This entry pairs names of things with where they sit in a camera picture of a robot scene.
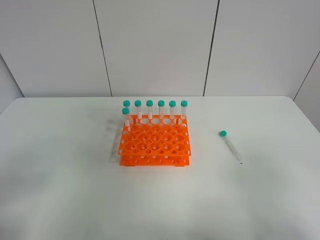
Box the green-capped test tube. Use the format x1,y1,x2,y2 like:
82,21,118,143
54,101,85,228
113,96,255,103
219,130,243,164

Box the back row tube three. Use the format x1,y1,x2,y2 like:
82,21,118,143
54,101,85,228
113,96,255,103
146,100,153,120

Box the back row tube four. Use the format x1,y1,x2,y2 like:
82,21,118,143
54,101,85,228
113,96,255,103
158,100,165,120

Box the back row tube two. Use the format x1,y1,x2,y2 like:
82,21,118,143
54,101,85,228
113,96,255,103
134,100,142,120

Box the orange test tube rack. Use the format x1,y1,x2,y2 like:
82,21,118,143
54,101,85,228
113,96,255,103
118,114,192,167

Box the back row tube one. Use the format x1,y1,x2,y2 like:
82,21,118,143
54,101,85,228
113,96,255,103
123,100,131,117

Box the back row tube six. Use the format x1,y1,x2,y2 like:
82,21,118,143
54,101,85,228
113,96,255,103
180,100,188,120

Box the front left racked tube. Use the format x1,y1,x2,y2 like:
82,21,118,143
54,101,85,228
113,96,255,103
122,107,131,129

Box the back row tube five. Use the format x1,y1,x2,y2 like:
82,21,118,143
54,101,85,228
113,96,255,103
169,100,176,120

